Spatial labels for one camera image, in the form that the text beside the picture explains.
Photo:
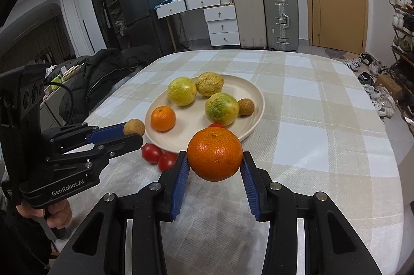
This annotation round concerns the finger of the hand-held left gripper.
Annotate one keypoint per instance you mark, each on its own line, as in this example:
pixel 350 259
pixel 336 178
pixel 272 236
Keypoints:
pixel 126 144
pixel 106 133

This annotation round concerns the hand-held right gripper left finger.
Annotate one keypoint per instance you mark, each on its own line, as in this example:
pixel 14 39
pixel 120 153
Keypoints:
pixel 179 184

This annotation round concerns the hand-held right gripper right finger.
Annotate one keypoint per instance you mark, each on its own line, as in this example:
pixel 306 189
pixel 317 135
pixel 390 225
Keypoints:
pixel 250 184

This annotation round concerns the brown longan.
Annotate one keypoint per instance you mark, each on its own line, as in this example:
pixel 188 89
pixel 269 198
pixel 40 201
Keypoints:
pixel 134 128
pixel 246 107

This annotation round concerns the small orange mandarin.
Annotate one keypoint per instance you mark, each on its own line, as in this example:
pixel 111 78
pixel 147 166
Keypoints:
pixel 163 118

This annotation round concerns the large orange mandarin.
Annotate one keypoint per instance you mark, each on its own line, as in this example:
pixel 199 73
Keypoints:
pixel 215 154

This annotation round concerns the cream round plate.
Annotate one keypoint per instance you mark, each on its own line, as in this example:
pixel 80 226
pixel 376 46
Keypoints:
pixel 190 129

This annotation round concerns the smooth yellow passion fruit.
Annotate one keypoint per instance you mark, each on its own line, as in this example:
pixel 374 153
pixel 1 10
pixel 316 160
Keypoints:
pixel 182 91

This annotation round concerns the green yellow passion fruit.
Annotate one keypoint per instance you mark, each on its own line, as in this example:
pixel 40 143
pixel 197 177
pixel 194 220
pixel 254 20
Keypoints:
pixel 222 109

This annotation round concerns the person's left forearm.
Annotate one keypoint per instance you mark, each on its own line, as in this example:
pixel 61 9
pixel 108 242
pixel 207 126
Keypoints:
pixel 19 246

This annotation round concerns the person's left hand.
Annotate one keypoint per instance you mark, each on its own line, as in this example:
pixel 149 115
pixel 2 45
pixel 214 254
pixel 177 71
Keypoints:
pixel 61 213

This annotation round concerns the black jacket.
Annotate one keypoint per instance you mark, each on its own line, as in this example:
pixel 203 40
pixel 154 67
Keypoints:
pixel 103 74

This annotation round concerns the red cherry tomato with stem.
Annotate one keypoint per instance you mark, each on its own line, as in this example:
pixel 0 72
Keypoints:
pixel 216 125

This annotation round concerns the wrinkled yellow passion fruit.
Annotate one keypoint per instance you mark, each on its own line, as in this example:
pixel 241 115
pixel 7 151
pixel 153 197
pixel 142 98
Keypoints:
pixel 209 84

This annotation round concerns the dark grey refrigerator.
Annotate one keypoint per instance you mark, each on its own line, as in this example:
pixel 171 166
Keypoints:
pixel 139 0

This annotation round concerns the white drawer desk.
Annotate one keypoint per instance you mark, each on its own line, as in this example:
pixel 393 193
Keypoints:
pixel 223 26

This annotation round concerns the pile of shoes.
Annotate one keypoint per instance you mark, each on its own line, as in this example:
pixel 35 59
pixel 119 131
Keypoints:
pixel 375 91

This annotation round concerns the beige suitcase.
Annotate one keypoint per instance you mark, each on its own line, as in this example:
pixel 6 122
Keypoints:
pixel 249 19

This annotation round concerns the silver suitcase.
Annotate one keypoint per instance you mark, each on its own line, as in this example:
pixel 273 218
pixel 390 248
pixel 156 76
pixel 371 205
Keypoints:
pixel 280 19

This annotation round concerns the brown cardboard box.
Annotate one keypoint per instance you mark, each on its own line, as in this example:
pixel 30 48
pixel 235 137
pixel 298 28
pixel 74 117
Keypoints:
pixel 386 80

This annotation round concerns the shoe rack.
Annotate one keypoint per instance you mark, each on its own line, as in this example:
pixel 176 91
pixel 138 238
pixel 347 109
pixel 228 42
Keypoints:
pixel 404 52

